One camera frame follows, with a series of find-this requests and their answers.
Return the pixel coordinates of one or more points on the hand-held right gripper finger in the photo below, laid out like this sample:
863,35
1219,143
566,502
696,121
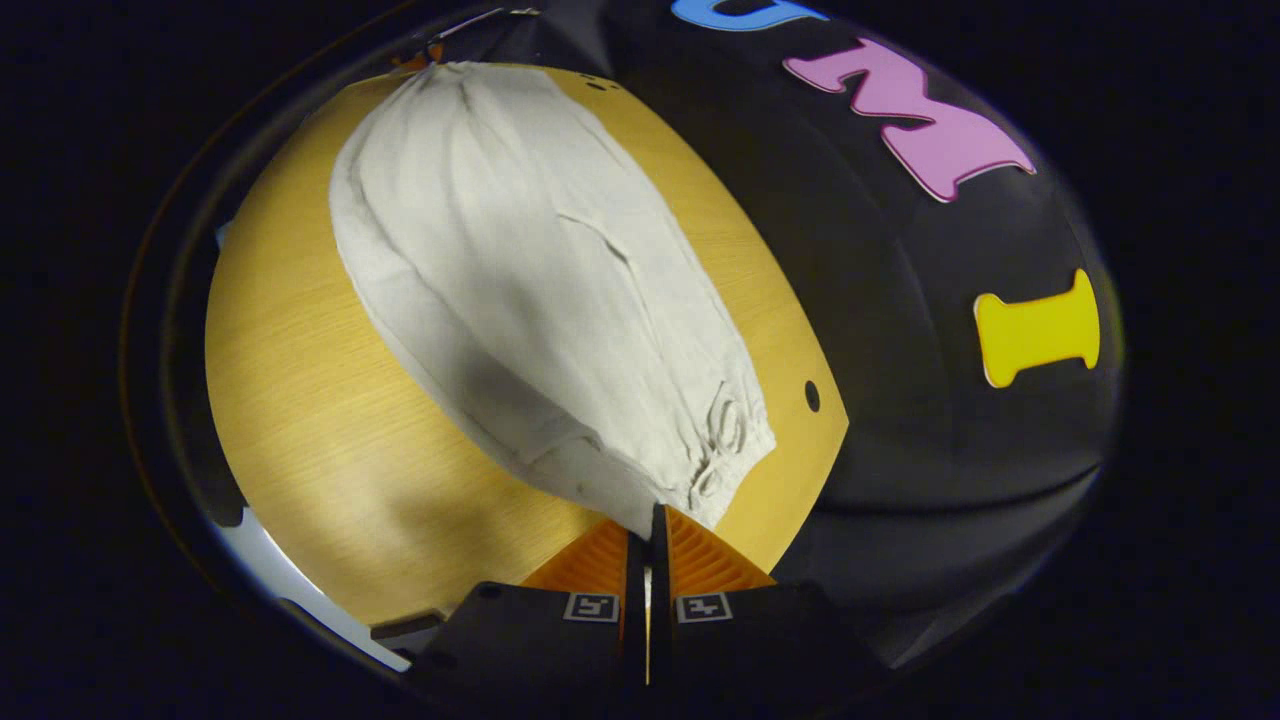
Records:
659,600
637,600

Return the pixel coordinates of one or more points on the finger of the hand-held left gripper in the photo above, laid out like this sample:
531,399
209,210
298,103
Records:
415,60

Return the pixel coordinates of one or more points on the white jeans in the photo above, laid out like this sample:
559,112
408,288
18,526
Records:
530,280

